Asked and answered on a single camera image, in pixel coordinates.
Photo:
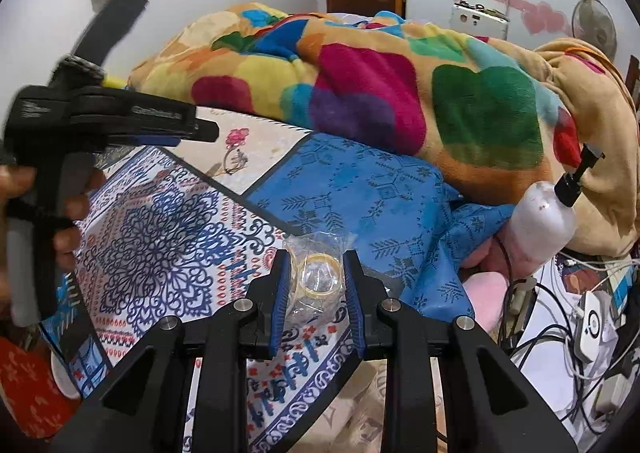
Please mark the patchwork patterned bedspread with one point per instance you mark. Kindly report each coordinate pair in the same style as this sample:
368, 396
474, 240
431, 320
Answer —
182, 232

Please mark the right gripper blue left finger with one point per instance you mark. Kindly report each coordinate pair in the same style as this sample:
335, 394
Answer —
281, 278

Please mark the person's left hand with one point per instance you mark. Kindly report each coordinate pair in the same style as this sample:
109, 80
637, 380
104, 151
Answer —
65, 235

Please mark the white pump lotion bottle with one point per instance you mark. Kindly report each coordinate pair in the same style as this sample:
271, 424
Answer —
544, 221

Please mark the clear bag with rubber bands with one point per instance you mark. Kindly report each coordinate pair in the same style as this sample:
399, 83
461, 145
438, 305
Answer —
317, 280

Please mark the white power strip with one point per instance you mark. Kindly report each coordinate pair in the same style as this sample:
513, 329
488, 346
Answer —
595, 328

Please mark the white box appliance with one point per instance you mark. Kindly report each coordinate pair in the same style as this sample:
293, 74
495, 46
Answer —
479, 21

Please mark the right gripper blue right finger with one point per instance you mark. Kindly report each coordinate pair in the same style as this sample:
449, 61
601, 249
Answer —
353, 274

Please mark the white standing fan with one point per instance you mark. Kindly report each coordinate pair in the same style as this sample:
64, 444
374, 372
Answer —
592, 23

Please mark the yellow padded bed rail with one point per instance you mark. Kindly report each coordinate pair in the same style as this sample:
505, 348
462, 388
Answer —
114, 82

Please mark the colourful hearts fleece blanket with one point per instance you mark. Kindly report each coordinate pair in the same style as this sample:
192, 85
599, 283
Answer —
494, 117

